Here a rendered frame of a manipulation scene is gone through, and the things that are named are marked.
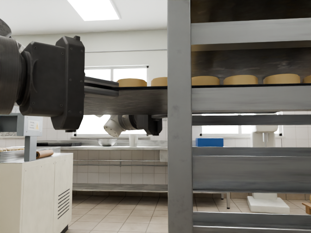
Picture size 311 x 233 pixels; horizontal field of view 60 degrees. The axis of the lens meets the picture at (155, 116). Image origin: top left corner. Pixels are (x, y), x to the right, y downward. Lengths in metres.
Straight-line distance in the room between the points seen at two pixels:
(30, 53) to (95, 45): 4.99
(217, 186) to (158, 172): 4.05
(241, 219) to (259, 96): 0.50
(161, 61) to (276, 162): 4.66
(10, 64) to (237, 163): 0.29
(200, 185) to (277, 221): 0.22
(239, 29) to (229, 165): 0.18
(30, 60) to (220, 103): 0.24
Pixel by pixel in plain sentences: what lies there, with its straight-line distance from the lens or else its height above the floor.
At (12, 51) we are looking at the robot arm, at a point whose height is 1.09.
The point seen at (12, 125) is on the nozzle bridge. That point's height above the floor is 1.10.
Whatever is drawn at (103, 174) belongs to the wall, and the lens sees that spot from 5.01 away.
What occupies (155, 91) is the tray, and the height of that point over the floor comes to 1.07.
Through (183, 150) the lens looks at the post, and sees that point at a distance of 0.33.
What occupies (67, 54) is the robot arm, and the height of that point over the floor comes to 1.10.
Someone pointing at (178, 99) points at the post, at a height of 1.05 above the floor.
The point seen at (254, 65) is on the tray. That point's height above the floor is 1.13.
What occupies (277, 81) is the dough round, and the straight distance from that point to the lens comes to 0.42.
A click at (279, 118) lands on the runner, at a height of 1.06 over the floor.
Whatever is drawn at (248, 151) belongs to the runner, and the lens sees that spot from 0.80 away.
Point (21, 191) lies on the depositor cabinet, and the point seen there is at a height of 0.65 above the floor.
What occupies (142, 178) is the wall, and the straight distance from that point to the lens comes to 4.87.
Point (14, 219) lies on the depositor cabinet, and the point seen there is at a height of 0.47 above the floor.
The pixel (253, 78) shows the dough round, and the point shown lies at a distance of 0.42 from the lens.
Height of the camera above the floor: 1.00
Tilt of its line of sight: 5 degrees up
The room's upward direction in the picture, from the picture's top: straight up
